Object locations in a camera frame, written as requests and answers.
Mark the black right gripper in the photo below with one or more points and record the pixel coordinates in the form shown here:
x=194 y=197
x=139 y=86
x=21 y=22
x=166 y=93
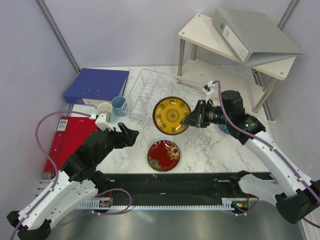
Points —
x=197 y=117

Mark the clear plastic bin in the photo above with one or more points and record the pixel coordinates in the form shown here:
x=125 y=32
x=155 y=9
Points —
x=290 y=143

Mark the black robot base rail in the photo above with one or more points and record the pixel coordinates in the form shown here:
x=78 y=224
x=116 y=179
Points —
x=170 y=188

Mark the blue triangle patterned bowl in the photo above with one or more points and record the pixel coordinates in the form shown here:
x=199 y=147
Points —
x=223 y=128

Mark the white slotted cable duct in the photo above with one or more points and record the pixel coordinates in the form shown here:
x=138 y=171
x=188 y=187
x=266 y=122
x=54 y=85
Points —
x=103 y=205

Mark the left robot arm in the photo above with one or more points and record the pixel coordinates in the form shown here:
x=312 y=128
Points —
x=78 y=180

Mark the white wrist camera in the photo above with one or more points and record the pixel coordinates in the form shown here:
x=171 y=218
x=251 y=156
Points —
x=209 y=89
x=102 y=121

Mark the red ring binder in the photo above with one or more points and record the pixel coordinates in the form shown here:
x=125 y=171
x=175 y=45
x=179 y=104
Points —
x=70 y=134

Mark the black lacquer plate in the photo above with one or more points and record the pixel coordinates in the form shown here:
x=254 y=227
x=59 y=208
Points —
x=178 y=165

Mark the grey ring binder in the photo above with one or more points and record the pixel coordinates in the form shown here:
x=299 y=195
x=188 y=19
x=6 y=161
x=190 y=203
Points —
x=253 y=37

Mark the red and gold lacquer bowl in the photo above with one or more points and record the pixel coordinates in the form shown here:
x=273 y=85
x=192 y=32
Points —
x=163 y=155

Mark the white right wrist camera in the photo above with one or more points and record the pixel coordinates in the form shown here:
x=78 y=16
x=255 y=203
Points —
x=209 y=89

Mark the light blue ceramic mug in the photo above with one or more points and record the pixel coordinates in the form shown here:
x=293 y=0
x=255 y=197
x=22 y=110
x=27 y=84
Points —
x=104 y=108

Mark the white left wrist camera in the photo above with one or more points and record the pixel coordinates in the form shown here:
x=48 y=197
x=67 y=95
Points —
x=102 y=121

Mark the blue ring binder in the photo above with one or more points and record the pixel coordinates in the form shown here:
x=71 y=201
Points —
x=94 y=86

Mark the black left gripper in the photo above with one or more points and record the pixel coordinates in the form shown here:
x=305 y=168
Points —
x=132 y=134

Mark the white wire dish rack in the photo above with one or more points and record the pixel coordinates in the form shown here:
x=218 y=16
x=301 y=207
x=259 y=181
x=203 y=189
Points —
x=150 y=87

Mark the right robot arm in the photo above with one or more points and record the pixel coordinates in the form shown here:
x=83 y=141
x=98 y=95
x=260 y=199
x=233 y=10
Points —
x=293 y=193

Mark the yellow patterned dark-rimmed plate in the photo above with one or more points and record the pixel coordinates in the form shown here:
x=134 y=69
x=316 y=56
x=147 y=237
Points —
x=168 y=114

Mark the light blue plastic cup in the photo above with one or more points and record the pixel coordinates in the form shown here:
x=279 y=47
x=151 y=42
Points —
x=119 y=104

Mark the white two-tier shelf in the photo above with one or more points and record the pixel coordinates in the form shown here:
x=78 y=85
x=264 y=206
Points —
x=255 y=84

